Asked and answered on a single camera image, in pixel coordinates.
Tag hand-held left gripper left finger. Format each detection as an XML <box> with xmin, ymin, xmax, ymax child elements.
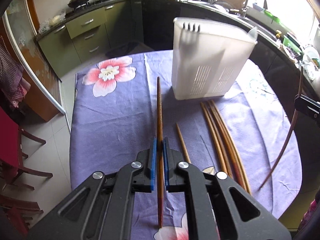
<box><xmin>25</xmin><ymin>137</ymin><xmax>158</xmax><ymax>240</ymax></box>

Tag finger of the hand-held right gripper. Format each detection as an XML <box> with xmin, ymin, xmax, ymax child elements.
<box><xmin>294</xmin><ymin>94</ymin><xmax>320</xmax><ymax>121</ymax></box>

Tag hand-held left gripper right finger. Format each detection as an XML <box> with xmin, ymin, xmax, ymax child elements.
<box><xmin>162</xmin><ymin>137</ymin><xmax>293</xmax><ymax>240</ymax></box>

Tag light wooden chopstick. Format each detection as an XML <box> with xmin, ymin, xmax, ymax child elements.
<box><xmin>175</xmin><ymin>123</ymin><xmax>191</xmax><ymax>165</ymax></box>
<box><xmin>259</xmin><ymin>66</ymin><xmax>304</xmax><ymax>190</ymax></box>
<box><xmin>199</xmin><ymin>102</ymin><xmax>229</xmax><ymax>175</ymax></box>
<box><xmin>213</xmin><ymin>100</ymin><xmax>252</xmax><ymax>195</ymax></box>
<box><xmin>203</xmin><ymin>102</ymin><xmax>234</xmax><ymax>179</ymax></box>
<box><xmin>211</xmin><ymin>100</ymin><xmax>248</xmax><ymax>190</ymax></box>

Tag dark brown chopstick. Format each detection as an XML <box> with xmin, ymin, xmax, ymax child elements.
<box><xmin>208</xmin><ymin>101</ymin><xmax>243</xmax><ymax>185</ymax></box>
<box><xmin>155</xmin><ymin>76</ymin><xmax>165</xmax><ymax>229</ymax></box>

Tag white plastic utensil holder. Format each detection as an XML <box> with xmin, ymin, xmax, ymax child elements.
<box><xmin>171</xmin><ymin>17</ymin><xmax>258</xmax><ymax>100</ymax></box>

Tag purple floral tablecloth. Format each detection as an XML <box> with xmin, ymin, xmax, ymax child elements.
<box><xmin>71</xmin><ymin>50</ymin><xmax>300</xmax><ymax>240</ymax></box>

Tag steel sink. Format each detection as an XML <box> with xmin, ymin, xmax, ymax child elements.
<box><xmin>236</xmin><ymin>14</ymin><xmax>279</xmax><ymax>42</ymax></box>

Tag green plastic container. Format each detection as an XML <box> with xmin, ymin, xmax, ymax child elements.
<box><xmin>264</xmin><ymin>9</ymin><xmax>280</xmax><ymax>22</ymax></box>

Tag metal fork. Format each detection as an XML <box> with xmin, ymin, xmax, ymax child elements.
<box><xmin>182</xmin><ymin>22</ymin><xmax>201</xmax><ymax>49</ymax></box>

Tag green kitchen cabinet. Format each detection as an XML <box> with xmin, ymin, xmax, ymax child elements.
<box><xmin>37</xmin><ymin>0</ymin><xmax>145</xmax><ymax>78</ymax></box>

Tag wooden chair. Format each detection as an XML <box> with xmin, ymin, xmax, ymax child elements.
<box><xmin>0</xmin><ymin>194</ymin><xmax>45</xmax><ymax>233</ymax></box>

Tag red chair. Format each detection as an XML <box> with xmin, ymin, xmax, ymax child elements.
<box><xmin>0</xmin><ymin>104</ymin><xmax>53</xmax><ymax>191</ymax></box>

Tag glass sliding door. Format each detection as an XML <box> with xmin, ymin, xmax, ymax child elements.
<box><xmin>2</xmin><ymin>0</ymin><xmax>67</xmax><ymax>117</ymax></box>

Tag checkered apron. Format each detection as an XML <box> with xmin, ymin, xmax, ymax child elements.
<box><xmin>0</xmin><ymin>35</ymin><xmax>31</xmax><ymax>107</ymax></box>

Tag black gas stove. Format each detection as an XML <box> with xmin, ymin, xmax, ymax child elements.
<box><xmin>65</xmin><ymin>0</ymin><xmax>127</xmax><ymax>14</ymax></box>

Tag plastic bags on counter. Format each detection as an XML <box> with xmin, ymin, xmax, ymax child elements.
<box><xmin>38</xmin><ymin>14</ymin><xmax>67</xmax><ymax>33</ymax></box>

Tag black wok with lid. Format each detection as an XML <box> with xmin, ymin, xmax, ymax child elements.
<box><xmin>67</xmin><ymin>0</ymin><xmax>91</xmax><ymax>9</ymax></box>

